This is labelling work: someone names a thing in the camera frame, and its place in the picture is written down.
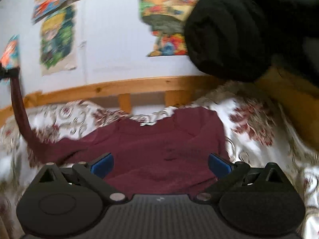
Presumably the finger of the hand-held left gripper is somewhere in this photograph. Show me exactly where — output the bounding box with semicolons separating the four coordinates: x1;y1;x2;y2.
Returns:
0;66;21;81

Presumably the red and blue cartoon poster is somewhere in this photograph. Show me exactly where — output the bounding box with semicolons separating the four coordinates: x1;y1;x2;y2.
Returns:
32;0;76;24

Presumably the orange and teal cartoon poster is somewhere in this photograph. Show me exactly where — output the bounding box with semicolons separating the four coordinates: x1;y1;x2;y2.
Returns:
0;34;20;71

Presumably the white floral bedspread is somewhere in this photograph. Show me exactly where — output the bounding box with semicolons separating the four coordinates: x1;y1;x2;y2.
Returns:
0;80;319;239

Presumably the maroon knit sweater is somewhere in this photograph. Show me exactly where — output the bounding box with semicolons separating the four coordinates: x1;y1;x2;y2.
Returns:
10;71;231;198

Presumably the green cartoon wall poster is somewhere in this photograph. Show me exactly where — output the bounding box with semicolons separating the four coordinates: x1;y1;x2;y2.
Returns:
40;4;78;77

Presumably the black cloth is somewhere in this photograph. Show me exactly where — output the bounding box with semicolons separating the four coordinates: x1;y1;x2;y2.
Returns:
184;0;319;83

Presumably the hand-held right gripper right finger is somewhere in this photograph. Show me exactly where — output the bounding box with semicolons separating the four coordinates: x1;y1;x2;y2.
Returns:
196;153;290;203

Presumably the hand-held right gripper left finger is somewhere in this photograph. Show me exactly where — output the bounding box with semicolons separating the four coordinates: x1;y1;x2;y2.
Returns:
31;153;126;204

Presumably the wooden bed frame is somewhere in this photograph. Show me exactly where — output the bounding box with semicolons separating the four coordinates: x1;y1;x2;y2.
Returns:
0;66;319;152

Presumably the large torn colourful wall poster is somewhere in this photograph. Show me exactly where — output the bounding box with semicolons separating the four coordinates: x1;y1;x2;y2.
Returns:
138;0;201;57

